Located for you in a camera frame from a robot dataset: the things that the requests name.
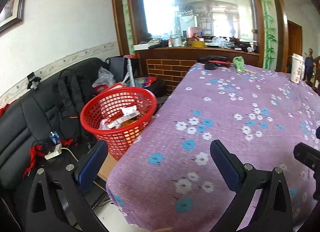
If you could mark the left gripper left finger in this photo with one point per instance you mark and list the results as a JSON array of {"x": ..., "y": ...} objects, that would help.
[{"x": 45, "y": 211}]

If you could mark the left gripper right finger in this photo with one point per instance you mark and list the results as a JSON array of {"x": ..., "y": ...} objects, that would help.
[{"x": 273, "y": 211}]

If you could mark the white power strip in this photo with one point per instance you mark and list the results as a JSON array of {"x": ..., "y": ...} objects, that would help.
[{"x": 55, "y": 153}]

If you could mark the black leather sofa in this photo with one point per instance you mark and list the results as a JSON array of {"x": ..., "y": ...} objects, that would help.
[{"x": 54, "y": 106}]

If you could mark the white printed paper cup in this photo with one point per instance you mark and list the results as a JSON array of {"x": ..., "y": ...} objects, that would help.
[{"x": 297, "y": 68}]

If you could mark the red plastic mesh basket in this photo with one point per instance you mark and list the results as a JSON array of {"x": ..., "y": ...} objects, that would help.
[{"x": 103, "y": 118}]

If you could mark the white flat small box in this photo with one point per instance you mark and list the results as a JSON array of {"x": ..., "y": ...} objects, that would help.
[{"x": 130, "y": 111}]

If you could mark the green crumpled cloth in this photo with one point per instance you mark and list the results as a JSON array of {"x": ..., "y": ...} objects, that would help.
[{"x": 239, "y": 64}]

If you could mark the wooden door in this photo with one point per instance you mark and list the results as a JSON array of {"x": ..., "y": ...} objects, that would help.
[{"x": 295, "y": 42}]

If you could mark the red white lidded box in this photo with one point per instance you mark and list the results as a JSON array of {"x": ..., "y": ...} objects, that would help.
[{"x": 115, "y": 86}]

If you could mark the black red bag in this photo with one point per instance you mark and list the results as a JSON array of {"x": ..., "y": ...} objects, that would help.
[{"x": 214, "y": 62}]

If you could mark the wooden brick pattern counter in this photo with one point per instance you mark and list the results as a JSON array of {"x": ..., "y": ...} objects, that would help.
[{"x": 171, "y": 64}]

